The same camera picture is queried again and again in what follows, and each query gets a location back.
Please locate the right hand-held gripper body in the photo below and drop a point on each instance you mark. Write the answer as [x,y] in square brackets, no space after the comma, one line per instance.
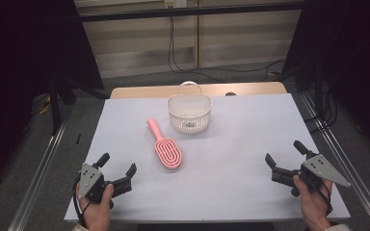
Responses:
[321,168]

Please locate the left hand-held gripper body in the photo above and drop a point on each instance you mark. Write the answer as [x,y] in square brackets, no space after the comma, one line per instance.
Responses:
[91,183]

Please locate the pink hairbrush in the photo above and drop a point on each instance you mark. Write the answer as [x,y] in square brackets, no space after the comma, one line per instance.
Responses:
[167,154]

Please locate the white plastic basket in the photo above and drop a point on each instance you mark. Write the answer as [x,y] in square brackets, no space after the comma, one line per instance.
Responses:
[189,112]

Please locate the person's left hand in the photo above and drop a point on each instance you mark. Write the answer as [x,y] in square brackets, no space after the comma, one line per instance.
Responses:
[97,215]

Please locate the person's right hand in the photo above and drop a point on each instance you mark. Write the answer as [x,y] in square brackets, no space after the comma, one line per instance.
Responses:
[314,205]

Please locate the small black floor object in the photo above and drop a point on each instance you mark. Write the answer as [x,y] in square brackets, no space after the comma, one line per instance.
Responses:
[78,138]

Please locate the white table cover sheet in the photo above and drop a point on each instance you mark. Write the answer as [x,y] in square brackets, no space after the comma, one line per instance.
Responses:
[224,179]

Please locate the black metal stand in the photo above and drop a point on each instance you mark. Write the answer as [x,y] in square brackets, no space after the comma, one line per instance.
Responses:
[55,109]

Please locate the light wooden table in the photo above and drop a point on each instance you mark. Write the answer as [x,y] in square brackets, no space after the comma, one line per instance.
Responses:
[253,88]

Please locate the dark curtain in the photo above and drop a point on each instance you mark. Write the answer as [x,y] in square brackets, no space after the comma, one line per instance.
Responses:
[359,64]
[29,64]

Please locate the black horizontal bar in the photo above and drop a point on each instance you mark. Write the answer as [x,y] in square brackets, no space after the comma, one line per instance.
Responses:
[189,12]

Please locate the aluminium floor rail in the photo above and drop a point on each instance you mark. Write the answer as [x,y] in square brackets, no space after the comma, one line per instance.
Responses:
[45,166]
[350,160]

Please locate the white wall socket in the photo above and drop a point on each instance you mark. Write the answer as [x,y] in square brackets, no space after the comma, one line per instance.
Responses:
[175,3]

